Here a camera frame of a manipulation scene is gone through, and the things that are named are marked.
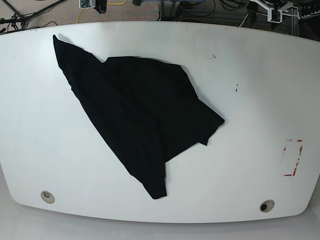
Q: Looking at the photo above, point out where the black T-shirt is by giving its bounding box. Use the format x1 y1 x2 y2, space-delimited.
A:
53 37 225 200

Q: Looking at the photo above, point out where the red tape rectangle marker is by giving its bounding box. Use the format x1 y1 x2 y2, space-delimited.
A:
281 139 303 177

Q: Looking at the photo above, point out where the yellow cable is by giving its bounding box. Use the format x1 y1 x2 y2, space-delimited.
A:
76 0 128 24

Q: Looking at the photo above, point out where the left table cable grommet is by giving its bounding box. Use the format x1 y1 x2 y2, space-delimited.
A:
40 191 55 204

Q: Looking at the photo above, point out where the table cable grommet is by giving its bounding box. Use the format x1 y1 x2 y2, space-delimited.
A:
259 199 275 213
40 191 55 204

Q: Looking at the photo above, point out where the right table cable grommet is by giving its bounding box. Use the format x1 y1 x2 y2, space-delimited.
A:
259 199 275 213

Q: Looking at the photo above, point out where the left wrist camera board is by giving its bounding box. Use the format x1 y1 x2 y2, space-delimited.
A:
78 0 96 9

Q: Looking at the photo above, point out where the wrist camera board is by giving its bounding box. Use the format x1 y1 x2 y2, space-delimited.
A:
78 0 96 9
267 8 283 24

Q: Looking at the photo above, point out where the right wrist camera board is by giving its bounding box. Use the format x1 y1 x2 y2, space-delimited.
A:
267 8 283 24

